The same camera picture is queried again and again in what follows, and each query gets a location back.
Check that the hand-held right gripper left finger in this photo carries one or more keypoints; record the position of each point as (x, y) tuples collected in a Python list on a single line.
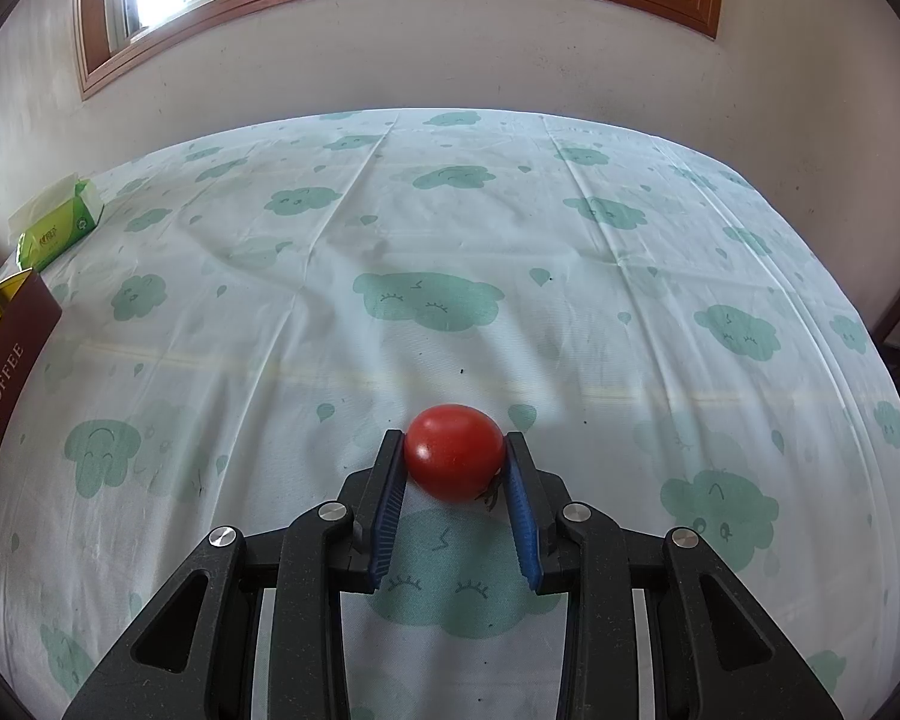
[(390, 510)]

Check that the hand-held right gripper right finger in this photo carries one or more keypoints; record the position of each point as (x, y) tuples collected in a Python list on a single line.
[(521, 517)]

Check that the red tomato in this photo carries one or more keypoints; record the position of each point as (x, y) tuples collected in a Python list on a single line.
[(454, 450)]

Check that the dark red tin box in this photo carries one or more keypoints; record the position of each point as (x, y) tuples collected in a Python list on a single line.
[(7, 390)]

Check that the cloud print tablecloth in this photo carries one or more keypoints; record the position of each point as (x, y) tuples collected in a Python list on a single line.
[(570, 277)]

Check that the green tissue pack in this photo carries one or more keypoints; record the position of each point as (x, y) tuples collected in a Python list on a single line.
[(56, 229)]

